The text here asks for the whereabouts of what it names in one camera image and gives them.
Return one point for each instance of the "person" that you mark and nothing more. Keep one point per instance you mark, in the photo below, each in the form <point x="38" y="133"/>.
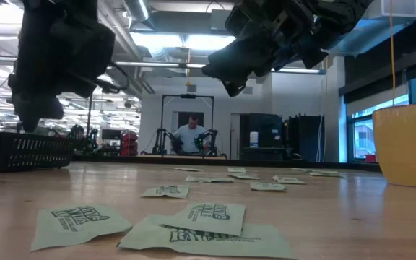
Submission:
<point x="190" y="137"/>

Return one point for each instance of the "distant black station frame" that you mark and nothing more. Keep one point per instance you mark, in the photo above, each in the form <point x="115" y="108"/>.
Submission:
<point x="188" y="96"/>

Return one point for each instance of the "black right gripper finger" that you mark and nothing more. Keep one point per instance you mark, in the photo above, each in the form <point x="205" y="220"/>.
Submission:
<point x="237" y="86"/>
<point x="240" y="59"/>

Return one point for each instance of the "yellow ceramic mug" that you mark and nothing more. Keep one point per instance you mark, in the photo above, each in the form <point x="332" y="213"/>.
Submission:
<point x="410" y="151"/>

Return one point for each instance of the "red stacked bins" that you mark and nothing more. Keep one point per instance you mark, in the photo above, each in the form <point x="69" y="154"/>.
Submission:
<point x="129" y="142"/>

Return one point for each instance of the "white plastic jug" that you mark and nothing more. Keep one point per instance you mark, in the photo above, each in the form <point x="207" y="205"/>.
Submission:
<point x="254" y="139"/>

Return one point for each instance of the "black plastic mesh basket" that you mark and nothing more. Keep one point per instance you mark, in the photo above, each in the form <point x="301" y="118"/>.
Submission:
<point x="24" y="155"/>

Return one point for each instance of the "white ceiling unit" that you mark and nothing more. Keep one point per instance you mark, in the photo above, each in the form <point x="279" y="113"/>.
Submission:
<point x="399" y="9"/>

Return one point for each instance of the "silver ceiling duct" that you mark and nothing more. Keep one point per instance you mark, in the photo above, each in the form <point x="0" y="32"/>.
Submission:
<point x="137" y="9"/>

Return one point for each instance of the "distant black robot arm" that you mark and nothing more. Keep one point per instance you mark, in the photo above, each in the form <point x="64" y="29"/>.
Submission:
<point x="161" y="142"/>
<point x="209" y="141"/>

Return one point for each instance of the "blue-lit window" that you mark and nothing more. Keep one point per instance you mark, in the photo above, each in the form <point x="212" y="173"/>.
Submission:
<point x="363" y="137"/>

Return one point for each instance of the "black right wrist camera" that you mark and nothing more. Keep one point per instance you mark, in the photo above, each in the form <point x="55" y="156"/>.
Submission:
<point x="238" y="21"/>

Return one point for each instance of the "small red box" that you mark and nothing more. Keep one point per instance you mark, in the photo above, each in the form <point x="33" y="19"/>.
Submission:
<point x="370" y="158"/>

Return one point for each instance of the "background black robot arm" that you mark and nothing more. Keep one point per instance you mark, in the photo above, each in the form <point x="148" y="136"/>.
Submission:
<point x="92" y="139"/>

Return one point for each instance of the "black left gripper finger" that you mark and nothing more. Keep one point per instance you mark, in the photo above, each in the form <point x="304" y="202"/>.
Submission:
<point x="31" y="104"/>

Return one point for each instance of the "pale green stevia packet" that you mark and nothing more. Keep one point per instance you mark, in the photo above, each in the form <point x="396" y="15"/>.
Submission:
<point x="237" y="170"/>
<point x="267" y="186"/>
<point x="166" y="192"/>
<point x="229" y="247"/>
<point x="289" y="180"/>
<point x="188" y="169"/>
<point x="326" y="174"/>
<point x="81" y="227"/>
<point x="302" y="169"/>
<point x="211" y="220"/>

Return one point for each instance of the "small dark monitor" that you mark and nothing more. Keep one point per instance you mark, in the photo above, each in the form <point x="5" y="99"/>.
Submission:
<point x="111" y="134"/>

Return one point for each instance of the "black storage cabinet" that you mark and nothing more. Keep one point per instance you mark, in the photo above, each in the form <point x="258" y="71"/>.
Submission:
<point x="265" y="126"/>
<point x="303" y="137"/>

